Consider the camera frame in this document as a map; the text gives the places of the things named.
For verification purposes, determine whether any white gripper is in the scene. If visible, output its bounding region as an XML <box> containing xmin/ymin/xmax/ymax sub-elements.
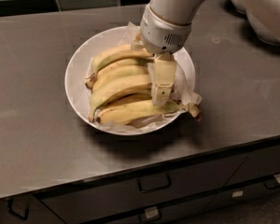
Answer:
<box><xmin>131</xmin><ymin>5</ymin><xmax>191</xmax><ymax>106</ymax></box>

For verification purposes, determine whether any yellow banana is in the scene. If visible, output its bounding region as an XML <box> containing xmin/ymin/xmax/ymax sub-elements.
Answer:
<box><xmin>96</xmin><ymin>100</ymin><xmax>201</xmax><ymax>125</ymax></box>
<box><xmin>85</xmin><ymin>58</ymin><xmax>150</xmax><ymax>89</ymax></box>
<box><xmin>89</xmin><ymin>75</ymin><xmax>151</xmax><ymax>122</ymax></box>
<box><xmin>92</xmin><ymin>65</ymin><xmax>148</xmax><ymax>91</ymax></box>
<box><xmin>91</xmin><ymin>44</ymin><xmax>153</xmax><ymax>74</ymax></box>

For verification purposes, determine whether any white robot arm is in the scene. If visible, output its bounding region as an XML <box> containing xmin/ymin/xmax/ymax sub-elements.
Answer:
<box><xmin>136</xmin><ymin>0</ymin><xmax>280</xmax><ymax>106</ymax></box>

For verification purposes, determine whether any large white bowl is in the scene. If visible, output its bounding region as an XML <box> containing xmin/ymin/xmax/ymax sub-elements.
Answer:
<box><xmin>64</xmin><ymin>22</ymin><xmax>202</xmax><ymax>135</ymax></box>

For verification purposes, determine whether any lower dark drawer front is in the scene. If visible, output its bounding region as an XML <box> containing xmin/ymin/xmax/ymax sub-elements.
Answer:
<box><xmin>107</xmin><ymin>173</ymin><xmax>280</xmax><ymax>224</ymax></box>

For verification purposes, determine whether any dark drawer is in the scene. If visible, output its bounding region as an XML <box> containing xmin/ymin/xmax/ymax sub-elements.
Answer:
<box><xmin>107</xmin><ymin>173</ymin><xmax>280</xmax><ymax>224</ymax></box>
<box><xmin>227</xmin><ymin>145</ymin><xmax>280</xmax><ymax>186</ymax></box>
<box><xmin>0</xmin><ymin>194</ymin><xmax>64</xmax><ymax>224</ymax></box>
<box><xmin>43</xmin><ymin>154</ymin><xmax>245</xmax><ymax>224</ymax></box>

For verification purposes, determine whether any right dark drawer front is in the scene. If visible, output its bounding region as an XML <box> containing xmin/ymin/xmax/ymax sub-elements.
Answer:
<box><xmin>227</xmin><ymin>145</ymin><xmax>280</xmax><ymax>186</ymax></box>

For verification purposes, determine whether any middle dark drawer front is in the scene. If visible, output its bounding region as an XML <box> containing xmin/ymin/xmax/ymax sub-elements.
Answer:
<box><xmin>43</xmin><ymin>154</ymin><xmax>245</xmax><ymax>224</ymax></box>

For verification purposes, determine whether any left dark drawer front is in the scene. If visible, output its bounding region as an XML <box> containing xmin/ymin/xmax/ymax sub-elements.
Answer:
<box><xmin>0</xmin><ymin>194</ymin><xmax>64</xmax><ymax>224</ymax></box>

